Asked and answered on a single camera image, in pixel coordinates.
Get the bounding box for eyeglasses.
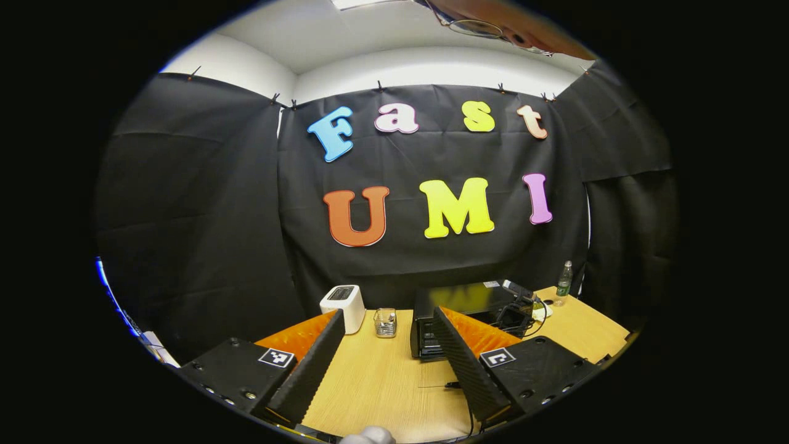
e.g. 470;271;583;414
431;3;555;56

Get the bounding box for small wire basket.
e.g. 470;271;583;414
374;308;398;339

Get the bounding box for clear plastic water bottle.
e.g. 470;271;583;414
554;260;573;307

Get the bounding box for person's head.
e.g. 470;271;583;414
425;0;597;60

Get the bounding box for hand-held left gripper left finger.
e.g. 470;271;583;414
179;308;346;426

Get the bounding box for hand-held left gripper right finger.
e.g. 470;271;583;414
431;306;602;423

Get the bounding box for ceiling light panel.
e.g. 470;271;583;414
331;0;426;11

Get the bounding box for thin black cable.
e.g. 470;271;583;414
418;381;475;440

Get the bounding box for black electric oven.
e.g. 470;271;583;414
410;282;534;361

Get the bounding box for white toaster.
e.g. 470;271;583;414
319;284;367;335

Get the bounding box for black backdrop cloth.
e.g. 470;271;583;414
94;60;679;364

